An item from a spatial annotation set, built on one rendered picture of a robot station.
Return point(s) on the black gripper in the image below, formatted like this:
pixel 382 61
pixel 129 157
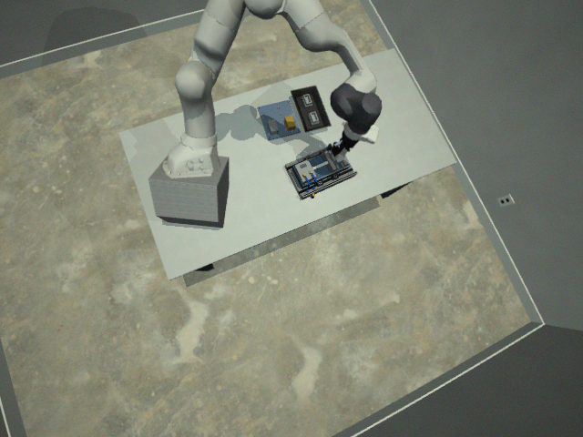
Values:
pixel 342 146

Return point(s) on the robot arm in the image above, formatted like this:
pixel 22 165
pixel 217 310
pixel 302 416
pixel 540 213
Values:
pixel 354 100

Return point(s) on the yellow rectangular block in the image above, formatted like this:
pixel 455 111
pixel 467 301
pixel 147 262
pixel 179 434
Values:
pixel 289 122

